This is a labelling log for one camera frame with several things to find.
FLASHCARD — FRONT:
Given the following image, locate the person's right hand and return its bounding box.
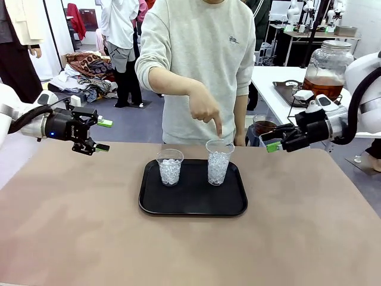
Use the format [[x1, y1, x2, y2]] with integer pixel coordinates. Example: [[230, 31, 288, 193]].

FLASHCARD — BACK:
[[188, 85, 224, 139]]

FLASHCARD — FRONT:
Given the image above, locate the pile of patterned clothes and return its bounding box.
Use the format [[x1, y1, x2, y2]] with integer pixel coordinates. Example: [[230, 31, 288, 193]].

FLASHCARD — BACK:
[[47, 51, 120, 104]]

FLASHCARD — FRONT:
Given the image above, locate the clear container of dark liquid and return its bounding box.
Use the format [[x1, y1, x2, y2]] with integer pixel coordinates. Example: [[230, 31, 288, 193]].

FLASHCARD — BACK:
[[252, 114, 278, 135]]

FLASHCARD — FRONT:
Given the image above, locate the grey metal box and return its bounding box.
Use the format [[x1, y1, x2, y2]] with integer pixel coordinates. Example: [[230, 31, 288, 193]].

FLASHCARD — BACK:
[[334, 25, 358, 38]]

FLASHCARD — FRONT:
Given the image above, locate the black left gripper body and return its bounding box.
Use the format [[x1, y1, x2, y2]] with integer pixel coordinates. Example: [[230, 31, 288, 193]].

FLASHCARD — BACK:
[[44, 107, 92, 142]]

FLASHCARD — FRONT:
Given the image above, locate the tall clear plastic cup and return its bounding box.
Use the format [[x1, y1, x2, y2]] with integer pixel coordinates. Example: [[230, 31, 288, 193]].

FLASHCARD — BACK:
[[205, 138, 235, 186]]

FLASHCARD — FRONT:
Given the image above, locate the black plastic serving tray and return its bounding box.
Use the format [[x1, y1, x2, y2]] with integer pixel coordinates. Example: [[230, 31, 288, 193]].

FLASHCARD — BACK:
[[138, 158, 248, 217]]

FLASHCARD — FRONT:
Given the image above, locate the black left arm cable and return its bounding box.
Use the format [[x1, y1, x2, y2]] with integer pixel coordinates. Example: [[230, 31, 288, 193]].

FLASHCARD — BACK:
[[8, 104, 55, 135]]

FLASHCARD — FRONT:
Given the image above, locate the background workbench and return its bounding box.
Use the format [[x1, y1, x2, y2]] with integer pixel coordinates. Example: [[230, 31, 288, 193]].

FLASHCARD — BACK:
[[264, 23, 363, 67]]

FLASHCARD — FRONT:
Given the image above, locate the dark metal tray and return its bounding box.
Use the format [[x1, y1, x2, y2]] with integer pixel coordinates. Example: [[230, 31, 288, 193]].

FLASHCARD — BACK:
[[272, 79, 308, 108]]

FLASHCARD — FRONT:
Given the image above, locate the glass tea dispenser jar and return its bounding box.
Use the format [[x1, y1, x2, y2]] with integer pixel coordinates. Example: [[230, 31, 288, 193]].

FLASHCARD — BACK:
[[301, 40, 355, 102]]

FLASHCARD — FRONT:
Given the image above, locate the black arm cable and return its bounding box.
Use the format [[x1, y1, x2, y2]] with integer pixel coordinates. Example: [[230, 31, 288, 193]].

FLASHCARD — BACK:
[[8, 104, 55, 135], [330, 70, 381, 145]]

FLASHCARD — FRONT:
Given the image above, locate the clear plastic storage box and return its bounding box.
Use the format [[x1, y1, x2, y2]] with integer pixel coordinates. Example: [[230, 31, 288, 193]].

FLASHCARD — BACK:
[[47, 82, 88, 104]]

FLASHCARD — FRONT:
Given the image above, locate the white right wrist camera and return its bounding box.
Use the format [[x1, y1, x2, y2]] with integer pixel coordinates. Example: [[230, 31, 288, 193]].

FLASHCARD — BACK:
[[293, 89, 316, 102]]

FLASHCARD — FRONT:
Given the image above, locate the person's left forearm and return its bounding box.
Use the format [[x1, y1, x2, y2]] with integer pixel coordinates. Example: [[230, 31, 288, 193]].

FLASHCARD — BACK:
[[234, 94, 248, 136]]

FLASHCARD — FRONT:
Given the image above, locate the short clear plastic cup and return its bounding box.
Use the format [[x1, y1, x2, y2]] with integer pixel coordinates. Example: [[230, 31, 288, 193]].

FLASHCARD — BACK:
[[155, 148, 184, 187]]

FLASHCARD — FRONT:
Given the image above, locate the black vertical pole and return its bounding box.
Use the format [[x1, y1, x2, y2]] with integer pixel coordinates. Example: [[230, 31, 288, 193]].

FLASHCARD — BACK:
[[304, 0, 329, 69]]

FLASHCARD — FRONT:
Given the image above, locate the person in dark green jacket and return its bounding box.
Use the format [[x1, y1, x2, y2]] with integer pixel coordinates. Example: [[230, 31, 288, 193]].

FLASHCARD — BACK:
[[243, 0, 272, 111]]

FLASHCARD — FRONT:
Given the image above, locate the person in grey sweatshirt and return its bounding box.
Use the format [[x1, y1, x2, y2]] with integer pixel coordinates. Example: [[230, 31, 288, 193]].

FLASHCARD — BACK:
[[135, 0, 257, 146]]

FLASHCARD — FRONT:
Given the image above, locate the white side table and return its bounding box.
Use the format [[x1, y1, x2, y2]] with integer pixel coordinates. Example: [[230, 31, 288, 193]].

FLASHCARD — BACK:
[[251, 66, 381, 139]]

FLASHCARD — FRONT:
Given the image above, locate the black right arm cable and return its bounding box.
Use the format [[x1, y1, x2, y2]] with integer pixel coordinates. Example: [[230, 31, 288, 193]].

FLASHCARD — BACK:
[[330, 70, 381, 145]]

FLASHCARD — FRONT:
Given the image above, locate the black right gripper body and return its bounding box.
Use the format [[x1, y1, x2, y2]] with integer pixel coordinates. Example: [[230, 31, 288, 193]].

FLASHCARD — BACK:
[[281, 111, 331, 152]]

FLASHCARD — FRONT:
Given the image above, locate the mannequin in cream jacket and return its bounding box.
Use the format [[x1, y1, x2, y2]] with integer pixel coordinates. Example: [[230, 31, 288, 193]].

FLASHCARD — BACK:
[[0, 0, 46, 105]]

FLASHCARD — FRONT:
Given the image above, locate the person's right forearm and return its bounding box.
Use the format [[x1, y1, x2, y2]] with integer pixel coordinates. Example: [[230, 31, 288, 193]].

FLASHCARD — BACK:
[[146, 66, 207, 104]]

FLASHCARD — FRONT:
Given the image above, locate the person in white shirt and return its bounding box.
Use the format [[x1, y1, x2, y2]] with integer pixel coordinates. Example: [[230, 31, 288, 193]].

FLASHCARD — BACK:
[[99, 0, 144, 109]]

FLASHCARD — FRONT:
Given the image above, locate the red hanging garment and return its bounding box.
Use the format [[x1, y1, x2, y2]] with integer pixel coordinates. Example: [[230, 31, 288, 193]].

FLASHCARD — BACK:
[[65, 2, 88, 41]]

